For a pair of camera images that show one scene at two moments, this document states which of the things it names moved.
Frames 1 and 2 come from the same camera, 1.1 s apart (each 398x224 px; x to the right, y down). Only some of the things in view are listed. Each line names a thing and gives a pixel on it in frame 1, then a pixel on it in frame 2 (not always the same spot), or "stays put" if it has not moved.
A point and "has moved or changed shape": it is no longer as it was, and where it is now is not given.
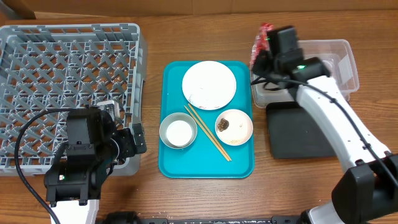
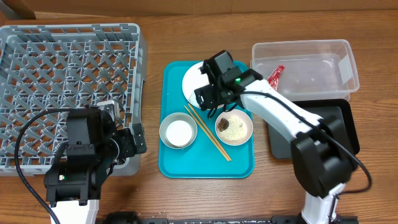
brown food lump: [222, 125] stays put
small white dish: [239, 129] stays put
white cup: [179, 132] stays put
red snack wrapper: [262, 42] has moved or changed shape
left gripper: [129, 149] stays put
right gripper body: [262, 58] → [206, 94]
